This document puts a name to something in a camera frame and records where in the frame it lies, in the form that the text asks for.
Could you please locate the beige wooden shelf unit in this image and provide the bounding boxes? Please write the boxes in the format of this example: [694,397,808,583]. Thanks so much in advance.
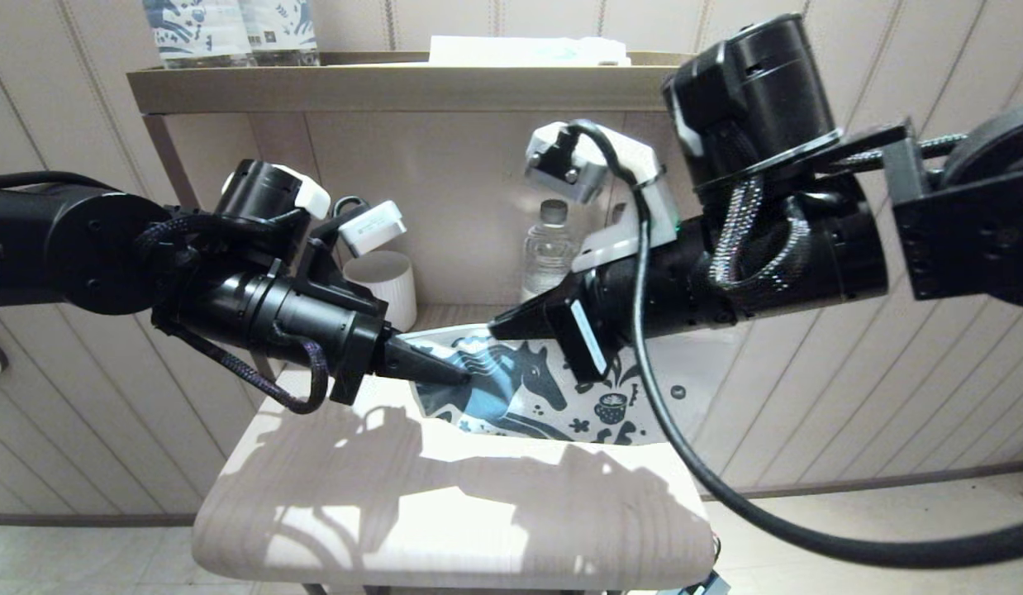
[125,51,781,594]

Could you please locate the horse print plastic pouch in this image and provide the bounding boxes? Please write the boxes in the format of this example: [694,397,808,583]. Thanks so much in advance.
[400,322,744,447]

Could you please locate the white packet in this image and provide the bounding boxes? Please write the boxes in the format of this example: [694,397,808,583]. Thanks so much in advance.
[429,36,630,68]

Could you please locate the clear water bottle black cap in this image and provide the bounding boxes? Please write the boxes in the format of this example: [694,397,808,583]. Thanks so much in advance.
[521,200,578,302]

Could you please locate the patterned pouches on top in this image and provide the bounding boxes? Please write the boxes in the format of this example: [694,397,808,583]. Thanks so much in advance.
[140,0,252,70]

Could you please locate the water bottle blue print label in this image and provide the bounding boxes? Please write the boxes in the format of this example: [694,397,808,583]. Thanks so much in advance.
[237,0,320,69]

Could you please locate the white ribbed ceramic mug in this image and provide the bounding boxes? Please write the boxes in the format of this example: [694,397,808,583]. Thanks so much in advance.
[344,250,417,331]

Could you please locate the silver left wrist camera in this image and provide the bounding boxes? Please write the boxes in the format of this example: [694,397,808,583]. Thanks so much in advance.
[340,201,407,257]

